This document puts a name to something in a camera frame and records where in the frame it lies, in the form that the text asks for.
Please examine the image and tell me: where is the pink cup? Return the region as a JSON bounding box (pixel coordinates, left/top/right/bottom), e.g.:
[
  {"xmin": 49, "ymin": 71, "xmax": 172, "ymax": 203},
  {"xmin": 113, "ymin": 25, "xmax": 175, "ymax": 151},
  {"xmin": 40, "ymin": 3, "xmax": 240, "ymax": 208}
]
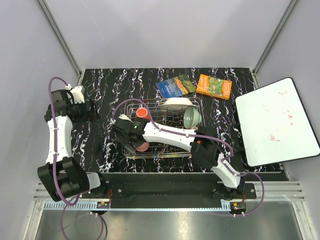
[{"xmin": 135, "ymin": 142, "xmax": 150, "ymax": 152}]

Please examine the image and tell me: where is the orange mug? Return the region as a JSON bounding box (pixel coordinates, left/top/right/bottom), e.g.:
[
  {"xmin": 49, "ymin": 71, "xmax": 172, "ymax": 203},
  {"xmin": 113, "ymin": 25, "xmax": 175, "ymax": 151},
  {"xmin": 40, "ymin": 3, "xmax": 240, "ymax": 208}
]
[{"xmin": 135, "ymin": 107, "xmax": 150, "ymax": 120}]

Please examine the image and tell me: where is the white paper plate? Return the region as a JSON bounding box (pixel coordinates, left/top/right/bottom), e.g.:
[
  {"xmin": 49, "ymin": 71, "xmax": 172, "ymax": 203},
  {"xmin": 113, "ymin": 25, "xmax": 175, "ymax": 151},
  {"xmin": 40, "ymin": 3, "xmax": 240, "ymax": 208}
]
[{"xmin": 157, "ymin": 97, "xmax": 193, "ymax": 111}]

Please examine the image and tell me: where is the green ceramic bowl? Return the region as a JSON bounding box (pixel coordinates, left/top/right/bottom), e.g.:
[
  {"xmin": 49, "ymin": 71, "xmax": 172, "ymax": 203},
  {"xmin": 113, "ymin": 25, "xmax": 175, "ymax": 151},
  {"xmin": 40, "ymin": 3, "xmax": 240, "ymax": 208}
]
[{"xmin": 183, "ymin": 106, "xmax": 202, "ymax": 129}]

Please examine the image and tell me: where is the metal wire dish rack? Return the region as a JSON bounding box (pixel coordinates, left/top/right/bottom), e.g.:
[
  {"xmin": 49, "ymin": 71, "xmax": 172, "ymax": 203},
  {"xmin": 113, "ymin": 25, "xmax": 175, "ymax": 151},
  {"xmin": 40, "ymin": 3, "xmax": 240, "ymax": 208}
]
[{"xmin": 118, "ymin": 97, "xmax": 206, "ymax": 159}]

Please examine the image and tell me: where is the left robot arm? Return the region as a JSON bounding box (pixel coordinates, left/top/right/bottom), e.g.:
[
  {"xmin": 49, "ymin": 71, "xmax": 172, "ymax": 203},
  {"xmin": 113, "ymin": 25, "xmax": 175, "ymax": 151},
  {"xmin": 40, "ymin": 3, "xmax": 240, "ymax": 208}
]
[{"xmin": 37, "ymin": 86, "xmax": 108, "ymax": 202}]

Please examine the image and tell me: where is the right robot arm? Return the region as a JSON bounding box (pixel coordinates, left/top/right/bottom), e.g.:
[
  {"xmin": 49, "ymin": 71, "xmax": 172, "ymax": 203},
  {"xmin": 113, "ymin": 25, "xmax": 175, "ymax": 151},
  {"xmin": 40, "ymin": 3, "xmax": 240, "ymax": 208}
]
[{"xmin": 112, "ymin": 114, "xmax": 245, "ymax": 199}]

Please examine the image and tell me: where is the blue landscape book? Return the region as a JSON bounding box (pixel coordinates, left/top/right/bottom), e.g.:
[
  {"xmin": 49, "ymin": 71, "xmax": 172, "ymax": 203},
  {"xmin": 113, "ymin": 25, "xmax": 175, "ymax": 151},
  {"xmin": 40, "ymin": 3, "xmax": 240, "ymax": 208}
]
[{"xmin": 156, "ymin": 74, "xmax": 196, "ymax": 99}]

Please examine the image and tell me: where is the orange green book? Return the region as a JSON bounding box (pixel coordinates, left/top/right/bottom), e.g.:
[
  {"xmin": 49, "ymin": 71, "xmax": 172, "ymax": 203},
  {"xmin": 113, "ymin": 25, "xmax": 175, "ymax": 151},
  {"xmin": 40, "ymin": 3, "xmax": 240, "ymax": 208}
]
[{"xmin": 196, "ymin": 74, "xmax": 232, "ymax": 100}]

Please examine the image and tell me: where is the white whiteboard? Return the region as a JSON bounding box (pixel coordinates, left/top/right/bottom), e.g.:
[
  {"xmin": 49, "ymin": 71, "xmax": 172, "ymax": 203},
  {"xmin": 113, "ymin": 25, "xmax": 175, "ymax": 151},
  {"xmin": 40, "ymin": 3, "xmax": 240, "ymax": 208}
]
[{"xmin": 235, "ymin": 77, "xmax": 320, "ymax": 167}]

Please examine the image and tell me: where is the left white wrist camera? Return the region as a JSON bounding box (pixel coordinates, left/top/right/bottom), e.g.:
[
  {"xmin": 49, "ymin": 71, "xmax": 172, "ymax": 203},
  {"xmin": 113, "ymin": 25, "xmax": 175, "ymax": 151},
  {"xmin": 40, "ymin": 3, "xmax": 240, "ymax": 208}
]
[{"xmin": 64, "ymin": 84, "xmax": 85, "ymax": 104}]

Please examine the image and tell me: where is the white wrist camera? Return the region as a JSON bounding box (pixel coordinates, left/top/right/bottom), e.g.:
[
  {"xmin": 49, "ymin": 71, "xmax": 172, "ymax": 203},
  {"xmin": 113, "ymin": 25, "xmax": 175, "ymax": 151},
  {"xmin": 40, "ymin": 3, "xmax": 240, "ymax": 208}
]
[
  {"xmin": 64, "ymin": 84, "xmax": 85, "ymax": 104},
  {"xmin": 118, "ymin": 114, "xmax": 133, "ymax": 122}
]

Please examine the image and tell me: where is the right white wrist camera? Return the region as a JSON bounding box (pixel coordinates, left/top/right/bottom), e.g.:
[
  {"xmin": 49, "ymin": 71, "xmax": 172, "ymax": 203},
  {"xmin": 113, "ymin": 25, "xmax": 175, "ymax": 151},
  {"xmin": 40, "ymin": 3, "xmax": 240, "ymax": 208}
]
[{"xmin": 118, "ymin": 114, "xmax": 133, "ymax": 122}]

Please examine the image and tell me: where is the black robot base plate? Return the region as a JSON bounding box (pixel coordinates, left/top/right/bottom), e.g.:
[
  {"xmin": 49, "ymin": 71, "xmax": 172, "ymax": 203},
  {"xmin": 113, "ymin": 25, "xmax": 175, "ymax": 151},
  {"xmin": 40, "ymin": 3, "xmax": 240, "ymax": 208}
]
[{"xmin": 102, "ymin": 172, "xmax": 287, "ymax": 211}]

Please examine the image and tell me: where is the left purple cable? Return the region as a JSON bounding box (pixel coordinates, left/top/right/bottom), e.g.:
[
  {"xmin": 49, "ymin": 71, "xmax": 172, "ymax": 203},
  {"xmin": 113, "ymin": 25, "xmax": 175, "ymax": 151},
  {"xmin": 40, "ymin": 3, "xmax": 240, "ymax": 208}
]
[{"xmin": 47, "ymin": 76, "xmax": 108, "ymax": 240}]

